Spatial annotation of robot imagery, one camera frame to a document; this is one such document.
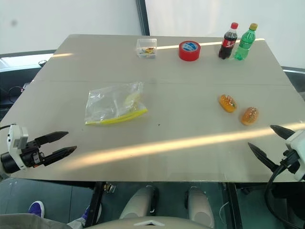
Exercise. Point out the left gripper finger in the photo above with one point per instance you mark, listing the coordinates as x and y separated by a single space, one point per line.
52 136
59 153

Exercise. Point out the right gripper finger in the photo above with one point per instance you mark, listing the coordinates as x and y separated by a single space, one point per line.
262 156
282 131

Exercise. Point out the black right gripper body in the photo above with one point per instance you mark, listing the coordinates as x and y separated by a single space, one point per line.
289 162

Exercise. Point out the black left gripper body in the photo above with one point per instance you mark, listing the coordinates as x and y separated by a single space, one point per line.
31 155

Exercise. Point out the orange toy bread bun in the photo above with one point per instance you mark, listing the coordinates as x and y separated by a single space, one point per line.
228 103
249 116

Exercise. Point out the clear yellow-zip plastic bag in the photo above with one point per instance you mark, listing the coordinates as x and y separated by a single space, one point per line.
107 107

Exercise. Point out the blue shoe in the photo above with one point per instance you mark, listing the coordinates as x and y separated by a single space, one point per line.
85 213
37 208

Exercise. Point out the black table leg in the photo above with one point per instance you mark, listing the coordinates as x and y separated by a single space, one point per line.
233 205
96 202

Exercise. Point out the metal table clamp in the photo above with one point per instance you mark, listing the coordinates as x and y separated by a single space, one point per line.
110 188

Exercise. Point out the grey trouser leg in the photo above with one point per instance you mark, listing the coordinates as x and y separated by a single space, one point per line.
28 221

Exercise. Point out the small round black object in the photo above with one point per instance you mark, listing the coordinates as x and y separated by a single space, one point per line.
42 63

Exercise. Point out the beige robot right leg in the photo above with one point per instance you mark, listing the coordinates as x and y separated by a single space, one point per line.
200 205

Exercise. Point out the beige robot leg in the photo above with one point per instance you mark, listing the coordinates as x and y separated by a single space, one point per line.
200 205
138 202

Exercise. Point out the beige robot left leg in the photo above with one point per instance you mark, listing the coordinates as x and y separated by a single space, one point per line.
138 202

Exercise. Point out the green soda bottle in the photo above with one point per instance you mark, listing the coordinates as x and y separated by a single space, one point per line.
244 46

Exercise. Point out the cola bottle red cap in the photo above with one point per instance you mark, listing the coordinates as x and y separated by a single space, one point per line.
227 45

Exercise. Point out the red tape roll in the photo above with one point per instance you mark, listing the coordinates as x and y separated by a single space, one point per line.
189 53

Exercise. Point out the small colourful trinkets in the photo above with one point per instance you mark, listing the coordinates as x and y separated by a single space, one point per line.
148 51

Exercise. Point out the clear plastic box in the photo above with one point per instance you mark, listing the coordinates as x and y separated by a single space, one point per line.
146 44

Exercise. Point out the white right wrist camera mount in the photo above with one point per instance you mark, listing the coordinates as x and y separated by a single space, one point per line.
296 143

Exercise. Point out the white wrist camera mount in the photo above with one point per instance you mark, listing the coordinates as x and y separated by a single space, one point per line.
16 140
296 143

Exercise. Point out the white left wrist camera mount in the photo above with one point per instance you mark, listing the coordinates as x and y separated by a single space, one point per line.
16 140

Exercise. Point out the black window frame post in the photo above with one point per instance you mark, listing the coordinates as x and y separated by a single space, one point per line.
143 19

